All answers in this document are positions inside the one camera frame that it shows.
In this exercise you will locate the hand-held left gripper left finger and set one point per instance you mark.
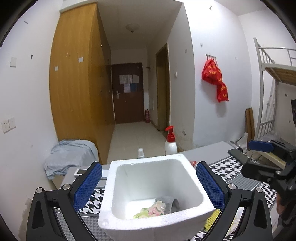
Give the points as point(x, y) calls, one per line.
point(89, 183)

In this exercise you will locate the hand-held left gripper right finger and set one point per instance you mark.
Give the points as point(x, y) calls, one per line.
point(211, 185)

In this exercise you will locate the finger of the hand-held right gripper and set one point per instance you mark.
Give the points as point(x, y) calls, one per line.
point(261, 146)
point(256, 171)

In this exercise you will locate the white foam box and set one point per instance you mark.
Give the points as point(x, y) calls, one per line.
point(185, 215)

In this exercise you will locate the white smartphone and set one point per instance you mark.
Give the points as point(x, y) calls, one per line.
point(79, 172)

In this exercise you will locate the white plastic bag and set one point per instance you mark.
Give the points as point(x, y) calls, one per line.
point(241, 140)

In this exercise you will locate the leaning wooden boards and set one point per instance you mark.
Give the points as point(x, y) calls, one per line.
point(250, 122)

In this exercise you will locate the houndstooth table cloth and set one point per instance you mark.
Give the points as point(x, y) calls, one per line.
point(231, 168)

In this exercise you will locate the red snack packet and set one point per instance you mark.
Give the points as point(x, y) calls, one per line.
point(193, 163)

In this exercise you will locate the yellow-green bristly sponge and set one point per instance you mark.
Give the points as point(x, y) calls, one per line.
point(213, 219)

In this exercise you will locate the light blue cloth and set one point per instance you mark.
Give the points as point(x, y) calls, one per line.
point(69, 155)

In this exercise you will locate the grey sock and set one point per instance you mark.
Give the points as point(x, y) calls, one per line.
point(172, 202)

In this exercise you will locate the white hanging cloth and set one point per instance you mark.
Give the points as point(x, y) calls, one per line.
point(271, 97)

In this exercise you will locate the white metal bunk bed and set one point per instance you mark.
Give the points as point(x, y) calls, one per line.
point(266, 92)

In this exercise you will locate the white pump bottle red top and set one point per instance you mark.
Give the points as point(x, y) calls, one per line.
point(171, 147)

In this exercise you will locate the clear plastic bottle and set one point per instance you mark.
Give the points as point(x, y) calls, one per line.
point(141, 153)

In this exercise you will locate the floral patterned packet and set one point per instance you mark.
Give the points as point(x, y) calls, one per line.
point(152, 209)

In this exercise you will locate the red plastic bag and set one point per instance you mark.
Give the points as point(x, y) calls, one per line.
point(222, 92)
point(211, 71)

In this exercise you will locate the dark brown entrance door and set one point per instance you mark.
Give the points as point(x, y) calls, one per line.
point(127, 106)

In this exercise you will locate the red fire extinguisher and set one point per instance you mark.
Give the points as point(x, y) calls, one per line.
point(147, 115)

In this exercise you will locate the wooden wardrobe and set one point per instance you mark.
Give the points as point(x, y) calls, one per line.
point(78, 88)

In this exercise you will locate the small white paper notice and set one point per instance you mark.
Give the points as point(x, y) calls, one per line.
point(126, 88)

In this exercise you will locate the blue paper notice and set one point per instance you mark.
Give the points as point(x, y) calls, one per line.
point(133, 87)

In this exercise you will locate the light wooden side door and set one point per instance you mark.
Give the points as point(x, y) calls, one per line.
point(161, 88)

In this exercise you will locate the large white paper notice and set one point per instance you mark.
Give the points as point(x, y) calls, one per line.
point(126, 79)

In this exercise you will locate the ceiling lamp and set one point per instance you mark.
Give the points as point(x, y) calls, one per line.
point(133, 27)

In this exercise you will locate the white wall socket pair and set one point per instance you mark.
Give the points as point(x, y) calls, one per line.
point(8, 124)

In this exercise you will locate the wall hook rack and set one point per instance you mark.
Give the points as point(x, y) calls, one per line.
point(211, 56)

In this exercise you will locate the white wall switch plate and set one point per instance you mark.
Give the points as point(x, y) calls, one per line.
point(12, 62)

